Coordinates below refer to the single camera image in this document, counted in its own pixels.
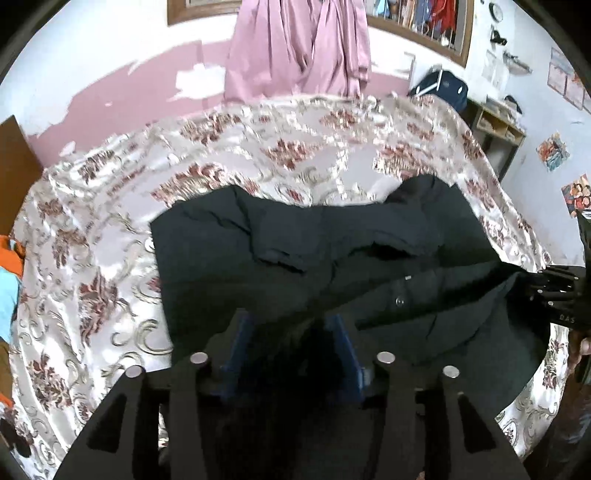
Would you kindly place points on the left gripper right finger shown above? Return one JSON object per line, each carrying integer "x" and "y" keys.
{"x": 424, "y": 427}

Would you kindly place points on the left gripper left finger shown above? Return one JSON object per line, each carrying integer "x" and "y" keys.
{"x": 153, "y": 425}

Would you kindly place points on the black padded jacket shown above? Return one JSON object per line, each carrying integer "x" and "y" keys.
{"x": 414, "y": 275}

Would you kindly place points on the person's right hand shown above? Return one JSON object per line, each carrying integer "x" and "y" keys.
{"x": 579, "y": 347}

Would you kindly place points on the floral satin bedspread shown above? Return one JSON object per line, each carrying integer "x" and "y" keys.
{"x": 89, "y": 303}

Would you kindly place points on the wooden shelf desk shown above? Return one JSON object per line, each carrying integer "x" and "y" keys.
{"x": 498, "y": 136}

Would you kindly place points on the navy blue backpack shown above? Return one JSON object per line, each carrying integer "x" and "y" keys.
{"x": 445, "y": 85}

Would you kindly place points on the orange blue brown garment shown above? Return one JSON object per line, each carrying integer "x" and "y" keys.
{"x": 12, "y": 266}

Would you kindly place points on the wood framed window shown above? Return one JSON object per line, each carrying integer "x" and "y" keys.
{"x": 444, "y": 27}

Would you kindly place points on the wooden headboard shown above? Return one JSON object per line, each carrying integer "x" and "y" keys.
{"x": 19, "y": 170}

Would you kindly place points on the pink hanging curtain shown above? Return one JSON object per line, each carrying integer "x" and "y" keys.
{"x": 282, "y": 48}

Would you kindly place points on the colourful wall sticker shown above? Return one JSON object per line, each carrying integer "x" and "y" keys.
{"x": 553, "y": 152}
{"x": 577, "y": 195}

